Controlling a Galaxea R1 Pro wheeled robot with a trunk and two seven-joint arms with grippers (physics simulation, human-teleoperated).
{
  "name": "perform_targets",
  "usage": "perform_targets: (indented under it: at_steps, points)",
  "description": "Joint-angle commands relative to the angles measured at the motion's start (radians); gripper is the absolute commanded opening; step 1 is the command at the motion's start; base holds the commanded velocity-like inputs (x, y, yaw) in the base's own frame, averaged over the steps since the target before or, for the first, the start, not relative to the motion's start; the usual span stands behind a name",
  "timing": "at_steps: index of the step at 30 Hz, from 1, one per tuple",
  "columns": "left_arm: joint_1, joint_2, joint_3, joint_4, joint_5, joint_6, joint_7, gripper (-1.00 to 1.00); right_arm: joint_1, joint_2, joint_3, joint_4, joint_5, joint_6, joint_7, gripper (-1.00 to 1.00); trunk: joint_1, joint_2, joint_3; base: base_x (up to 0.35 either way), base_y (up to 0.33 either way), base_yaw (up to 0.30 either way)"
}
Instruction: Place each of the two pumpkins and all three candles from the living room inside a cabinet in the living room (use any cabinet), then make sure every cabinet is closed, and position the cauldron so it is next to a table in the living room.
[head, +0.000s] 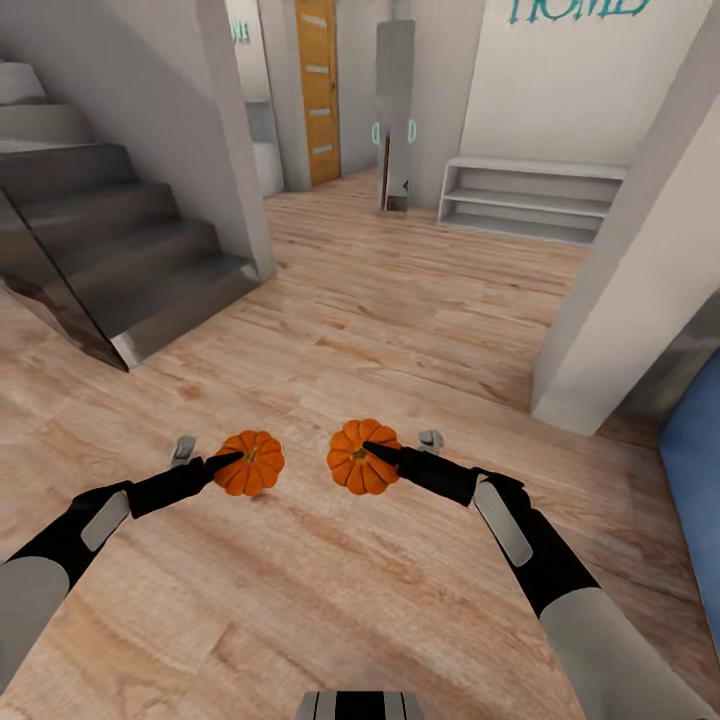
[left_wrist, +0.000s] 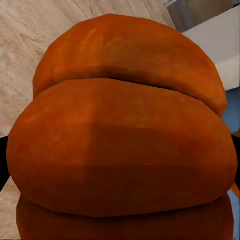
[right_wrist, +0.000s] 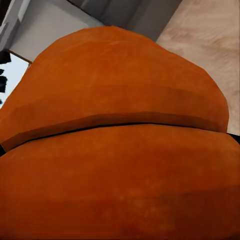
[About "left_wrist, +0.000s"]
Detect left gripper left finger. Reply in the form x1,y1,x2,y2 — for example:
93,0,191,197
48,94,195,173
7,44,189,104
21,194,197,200
0,136,11,192

